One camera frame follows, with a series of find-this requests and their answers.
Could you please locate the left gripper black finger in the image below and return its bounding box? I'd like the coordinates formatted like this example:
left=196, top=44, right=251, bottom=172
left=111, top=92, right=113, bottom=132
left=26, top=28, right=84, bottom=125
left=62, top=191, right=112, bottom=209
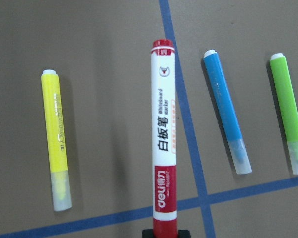
left=141, top=229, right=191, bottom=238

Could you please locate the blue highlighter pen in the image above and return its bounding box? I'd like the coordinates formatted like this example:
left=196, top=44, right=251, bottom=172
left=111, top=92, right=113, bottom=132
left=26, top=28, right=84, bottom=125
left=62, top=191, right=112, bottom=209
left=203, top=49, right=252, bottom=175

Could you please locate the red white whiteboard marker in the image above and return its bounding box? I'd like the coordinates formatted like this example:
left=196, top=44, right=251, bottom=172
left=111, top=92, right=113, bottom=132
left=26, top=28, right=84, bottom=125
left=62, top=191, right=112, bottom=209
left=151, top=39, right=178, bottom=234

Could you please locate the yellow highlighter pen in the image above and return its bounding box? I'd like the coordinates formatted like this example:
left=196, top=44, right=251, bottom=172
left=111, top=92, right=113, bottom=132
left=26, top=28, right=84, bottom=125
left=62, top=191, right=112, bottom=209
left=41, top=69, right=72, bottom=212

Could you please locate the green highlighter pen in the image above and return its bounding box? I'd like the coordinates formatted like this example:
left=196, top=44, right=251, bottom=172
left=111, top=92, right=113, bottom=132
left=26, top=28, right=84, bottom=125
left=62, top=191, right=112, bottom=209
left=270, top=53, right=298, bottom=175

